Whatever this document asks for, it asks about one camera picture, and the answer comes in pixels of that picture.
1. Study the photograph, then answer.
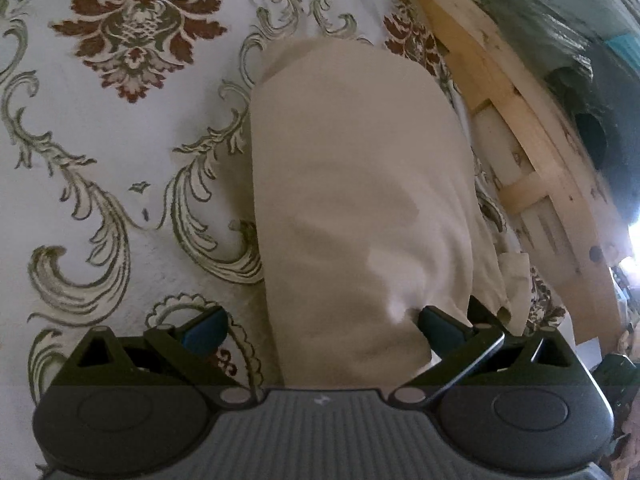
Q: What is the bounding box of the dark bag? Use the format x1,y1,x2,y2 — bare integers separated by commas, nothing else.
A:
545,35,640,223

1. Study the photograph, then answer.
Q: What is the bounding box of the grey green cloth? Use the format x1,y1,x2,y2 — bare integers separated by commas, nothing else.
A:
465,0,640,78

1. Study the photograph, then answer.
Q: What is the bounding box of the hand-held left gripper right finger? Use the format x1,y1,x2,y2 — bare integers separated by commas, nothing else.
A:
392,296,596,407

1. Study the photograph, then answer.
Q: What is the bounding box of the beige hooded jacket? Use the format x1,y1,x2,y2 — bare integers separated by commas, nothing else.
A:
248,37,531,392

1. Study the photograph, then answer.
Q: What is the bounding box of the white floral bedspread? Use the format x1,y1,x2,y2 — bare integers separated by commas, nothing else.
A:
0,0,571,411

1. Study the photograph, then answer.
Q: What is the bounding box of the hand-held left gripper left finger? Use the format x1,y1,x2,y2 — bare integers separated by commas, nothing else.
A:
50,306,252,406

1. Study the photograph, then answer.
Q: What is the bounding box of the wooden bed frame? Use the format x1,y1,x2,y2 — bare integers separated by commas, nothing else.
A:
395,0,626,348

